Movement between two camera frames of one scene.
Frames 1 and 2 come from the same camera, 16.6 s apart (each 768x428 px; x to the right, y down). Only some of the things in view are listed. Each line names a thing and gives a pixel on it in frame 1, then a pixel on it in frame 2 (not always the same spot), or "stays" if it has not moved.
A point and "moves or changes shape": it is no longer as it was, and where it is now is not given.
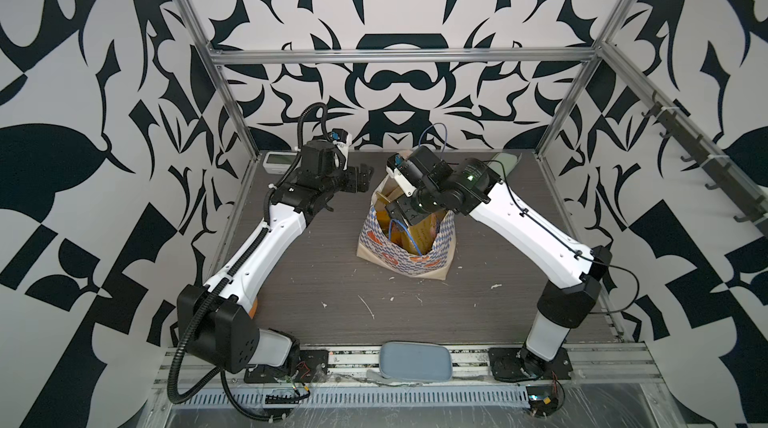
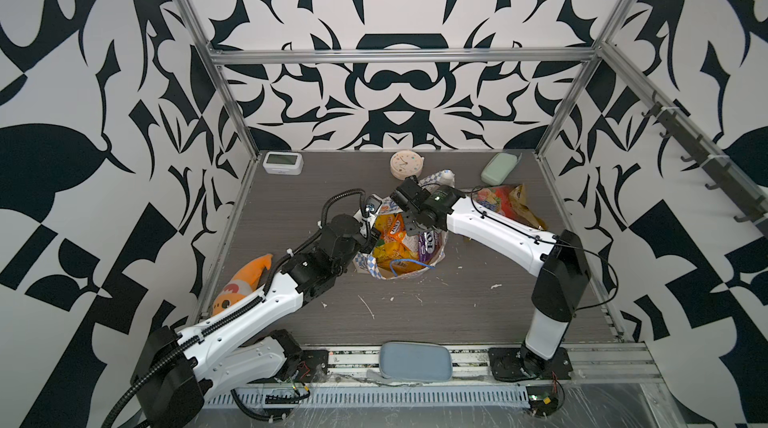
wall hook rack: x=722 y=173 stays
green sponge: x=509 y=161 stays
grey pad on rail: x=409 y=363 stays
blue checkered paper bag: x=378 y=246 moves or changes shape
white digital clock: x=278 y=162 stays
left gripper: x=362 y=177 to x=369 y=239
